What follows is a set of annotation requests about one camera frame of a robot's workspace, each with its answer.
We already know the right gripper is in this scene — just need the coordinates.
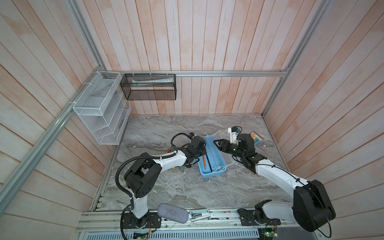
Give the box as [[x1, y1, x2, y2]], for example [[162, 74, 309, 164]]
[[213, 138, 245, 160]]

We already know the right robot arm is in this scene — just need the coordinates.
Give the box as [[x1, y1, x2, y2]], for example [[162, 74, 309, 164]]
[[214, 134, 336, 232]]

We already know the white wire mesh shelf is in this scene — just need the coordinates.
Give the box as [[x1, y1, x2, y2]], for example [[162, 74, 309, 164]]
[[73, 72, 132, 145]]

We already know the blue plastic tool box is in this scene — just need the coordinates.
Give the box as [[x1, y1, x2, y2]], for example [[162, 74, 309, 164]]
[[198, 135, 227, 179]]

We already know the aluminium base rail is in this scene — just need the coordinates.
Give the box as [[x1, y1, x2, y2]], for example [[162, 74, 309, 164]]
[[75, 208, 326, 240]]

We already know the pack of coloured markers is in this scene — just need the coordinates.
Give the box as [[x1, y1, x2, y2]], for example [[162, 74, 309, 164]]
[[250, 132, 263, 146]]

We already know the grey fabric pouch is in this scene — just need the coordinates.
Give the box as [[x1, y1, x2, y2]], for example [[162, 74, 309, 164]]
[[158, 204, 189, 224]]

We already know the black hex key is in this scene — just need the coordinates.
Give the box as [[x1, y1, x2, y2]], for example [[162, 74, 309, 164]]
[[206, 142, 213, 173]]

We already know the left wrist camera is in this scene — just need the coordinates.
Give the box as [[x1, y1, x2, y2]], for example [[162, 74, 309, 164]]
[[188, 133, 197, 139]]

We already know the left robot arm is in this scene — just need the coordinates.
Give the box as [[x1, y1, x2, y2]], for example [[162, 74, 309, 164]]
[[115, 133, 207, 232]]

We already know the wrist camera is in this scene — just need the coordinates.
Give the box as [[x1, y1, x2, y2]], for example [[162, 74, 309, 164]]
[[188, 133, 197, 139], [228, 126, 243, 144]]

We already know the black mesh wall basket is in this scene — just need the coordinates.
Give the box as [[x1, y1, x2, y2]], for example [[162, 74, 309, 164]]
[[120, 73, 177, 101]]

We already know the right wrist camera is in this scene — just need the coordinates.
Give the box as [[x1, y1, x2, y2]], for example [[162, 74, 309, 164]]
[[228, 126, 243, 144]]

